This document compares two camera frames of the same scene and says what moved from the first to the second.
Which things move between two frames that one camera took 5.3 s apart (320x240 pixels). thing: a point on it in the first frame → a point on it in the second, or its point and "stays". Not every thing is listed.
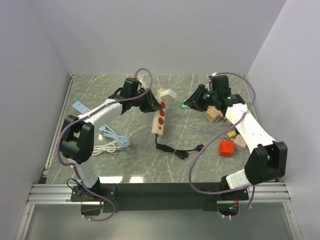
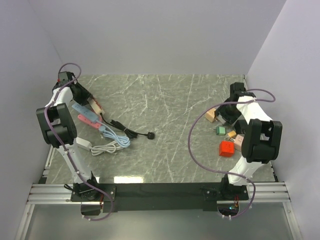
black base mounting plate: x=158 y=197 stays
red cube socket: x=226 y=148 stays
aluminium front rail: x=263 y=192 stays
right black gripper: x=194 y=101 → x=221 y=110
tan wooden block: x=211 y=114 stays
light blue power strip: x=81 y=107 stays
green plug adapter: x=185 y=106 → x=220 y=130
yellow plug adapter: x=232 y=134 stays
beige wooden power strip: x=158 y=119 → x=94 y=105
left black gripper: x=151 y=103 → x=86 y=94
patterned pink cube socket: x=239 y=143 stays
